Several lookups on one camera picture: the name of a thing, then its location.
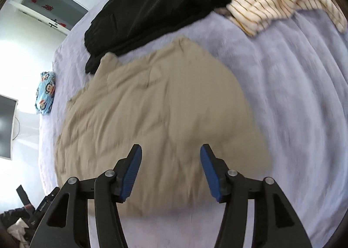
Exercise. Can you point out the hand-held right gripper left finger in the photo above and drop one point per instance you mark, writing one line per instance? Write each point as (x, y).
(130, 174)

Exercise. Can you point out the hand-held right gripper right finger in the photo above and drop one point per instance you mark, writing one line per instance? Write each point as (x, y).
(212, 174)

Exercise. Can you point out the beige puffer jacket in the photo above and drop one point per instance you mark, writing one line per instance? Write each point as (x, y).
(163, 106)

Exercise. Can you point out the white crumpled cloth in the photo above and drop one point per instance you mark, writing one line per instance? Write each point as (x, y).
(17, 230)

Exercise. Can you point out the blue monkey print cloth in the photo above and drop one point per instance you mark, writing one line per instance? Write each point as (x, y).
(45, 93)

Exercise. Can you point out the lilac bed blanket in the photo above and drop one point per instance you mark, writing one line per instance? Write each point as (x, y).
(299, 101)

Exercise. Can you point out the black fleece garment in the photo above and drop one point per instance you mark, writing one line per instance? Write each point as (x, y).
(152, 6)

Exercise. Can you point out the wall-mounted television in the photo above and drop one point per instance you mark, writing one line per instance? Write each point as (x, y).
(6, 128)

